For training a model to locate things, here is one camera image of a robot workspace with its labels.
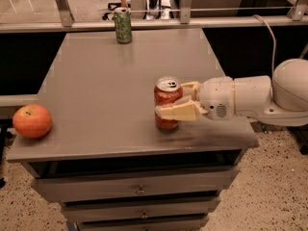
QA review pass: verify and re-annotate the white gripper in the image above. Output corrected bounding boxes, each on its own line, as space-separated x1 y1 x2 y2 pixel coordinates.
155 77 234 121

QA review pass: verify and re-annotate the red coke can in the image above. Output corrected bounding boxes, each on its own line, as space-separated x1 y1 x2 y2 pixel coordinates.
154 76 183 131

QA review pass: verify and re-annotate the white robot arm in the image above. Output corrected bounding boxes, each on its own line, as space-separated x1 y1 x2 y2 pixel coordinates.
155 59 308 126

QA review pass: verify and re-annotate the green soda can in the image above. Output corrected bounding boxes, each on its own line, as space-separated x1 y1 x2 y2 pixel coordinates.
114 7 132 43

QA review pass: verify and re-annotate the top grey drawer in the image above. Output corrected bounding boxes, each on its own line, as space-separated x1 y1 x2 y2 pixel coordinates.
32 167 240 202

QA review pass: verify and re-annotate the grey drawer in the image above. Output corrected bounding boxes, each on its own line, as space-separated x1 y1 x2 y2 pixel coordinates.
78 215 209 231
32 167 240 202
62 194 220 222

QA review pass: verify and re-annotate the grey drawer cabinet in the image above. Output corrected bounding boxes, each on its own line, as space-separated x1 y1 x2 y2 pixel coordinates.
5 28 261 231

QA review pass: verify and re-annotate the bottom grey drawer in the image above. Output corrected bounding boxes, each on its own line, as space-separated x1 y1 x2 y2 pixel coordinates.
78 215 209 231

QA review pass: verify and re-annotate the red apple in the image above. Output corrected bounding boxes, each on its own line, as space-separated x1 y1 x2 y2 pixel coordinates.
13 104 52 139

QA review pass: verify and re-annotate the middle grey drawer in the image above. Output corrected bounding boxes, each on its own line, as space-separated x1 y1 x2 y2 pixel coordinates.
62 194 220 222

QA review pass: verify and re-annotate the white cable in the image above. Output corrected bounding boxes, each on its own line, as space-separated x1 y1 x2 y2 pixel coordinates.
252 13 277 75

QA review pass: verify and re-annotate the metal window rail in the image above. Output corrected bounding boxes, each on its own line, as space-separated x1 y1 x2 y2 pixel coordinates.
0 0 308 33

